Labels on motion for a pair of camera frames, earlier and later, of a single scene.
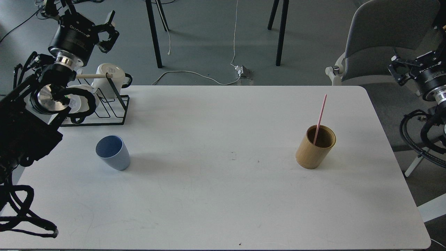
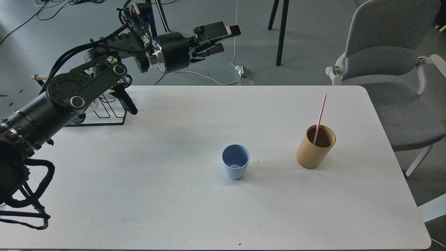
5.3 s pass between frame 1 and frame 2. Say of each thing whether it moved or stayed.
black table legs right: stayed
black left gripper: moved
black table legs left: stayed
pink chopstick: stayed
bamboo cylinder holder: stayed
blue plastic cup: moved
